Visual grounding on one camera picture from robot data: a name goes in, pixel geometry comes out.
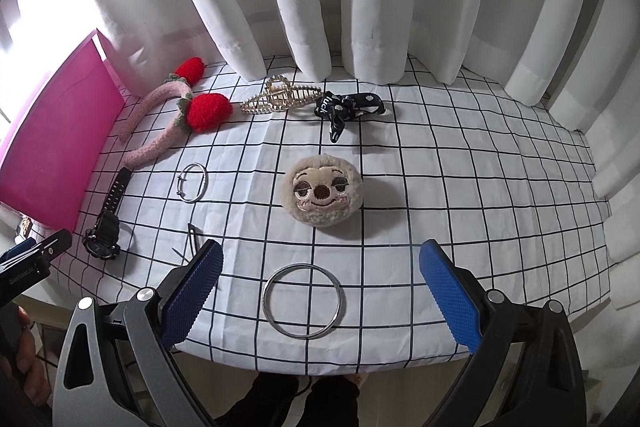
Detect black digital wristwatch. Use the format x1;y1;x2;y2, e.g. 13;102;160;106
82;167;132;260

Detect thin black hair pin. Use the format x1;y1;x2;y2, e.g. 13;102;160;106
172;222;198;263

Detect small silver bracelet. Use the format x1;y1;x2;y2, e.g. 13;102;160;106
177;161;208;204

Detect large silver bangle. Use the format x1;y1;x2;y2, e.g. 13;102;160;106
260;262;346;341

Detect beige sloth face plush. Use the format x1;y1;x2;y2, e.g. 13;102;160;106
280;154;363;228

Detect pink strawberry headband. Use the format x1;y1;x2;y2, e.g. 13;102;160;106
118;57;233;170

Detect gold pearl hair claw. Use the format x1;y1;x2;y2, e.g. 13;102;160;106
240;75;323;115

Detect person's left hand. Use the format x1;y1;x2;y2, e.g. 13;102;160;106
11;303;51;407

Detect pink plastic basin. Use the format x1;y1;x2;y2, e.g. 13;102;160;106
1;30;125;231

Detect white black grid tablecloth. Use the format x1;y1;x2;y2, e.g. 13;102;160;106
52;58;610;375

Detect black white bow hair clip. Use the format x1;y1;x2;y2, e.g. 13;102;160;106
314;91;386;143

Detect white curtain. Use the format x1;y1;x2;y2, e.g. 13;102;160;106
1;0;639;309

